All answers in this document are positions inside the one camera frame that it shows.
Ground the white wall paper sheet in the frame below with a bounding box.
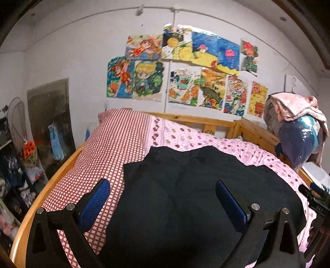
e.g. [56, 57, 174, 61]
[285, 74, 301, 94]

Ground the group of colourful wall posters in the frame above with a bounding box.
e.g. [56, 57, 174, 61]
[106, 24, 269, 119]

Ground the wooden bed frame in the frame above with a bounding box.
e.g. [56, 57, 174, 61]
[10, 111, 313, 268]

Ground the white wire hanger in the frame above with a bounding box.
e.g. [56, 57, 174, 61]
[7, 97, 29, 145]

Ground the black jacket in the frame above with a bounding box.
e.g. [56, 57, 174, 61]
[99, 146, 307, 268]

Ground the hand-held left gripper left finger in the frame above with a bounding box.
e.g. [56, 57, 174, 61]
[26, 179, 111, 268]

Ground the grey cloth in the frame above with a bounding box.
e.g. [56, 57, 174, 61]
[264, 99, 281, 132]

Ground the pink patterned bedsheet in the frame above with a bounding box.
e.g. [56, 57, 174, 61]
[147, 113, 320, 268]

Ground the person's right hand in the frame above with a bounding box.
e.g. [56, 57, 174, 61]
[308, 219, 327, 249]

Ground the dark wall painting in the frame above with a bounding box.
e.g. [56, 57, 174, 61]
[27, 79, 76, 179]

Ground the cluttered storage shelf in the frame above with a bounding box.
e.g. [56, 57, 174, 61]
[0, 103, 49, 249]

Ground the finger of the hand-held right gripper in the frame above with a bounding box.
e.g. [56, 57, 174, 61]
[298, 184, 314, 199]

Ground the orange plastic toy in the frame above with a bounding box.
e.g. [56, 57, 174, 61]
[23, 141, 35, 158]

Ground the red checkered blanket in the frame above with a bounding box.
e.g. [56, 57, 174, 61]
[42, 108, 152, 268]

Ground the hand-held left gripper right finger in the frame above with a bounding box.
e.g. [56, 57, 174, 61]
[216, 180, 301, 268]

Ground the dark wooden frame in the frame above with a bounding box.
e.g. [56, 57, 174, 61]
[273, 0, 330, 70]

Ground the blue plastic-wrapped bundle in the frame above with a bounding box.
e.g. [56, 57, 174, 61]
[275, 115, 323, 171]

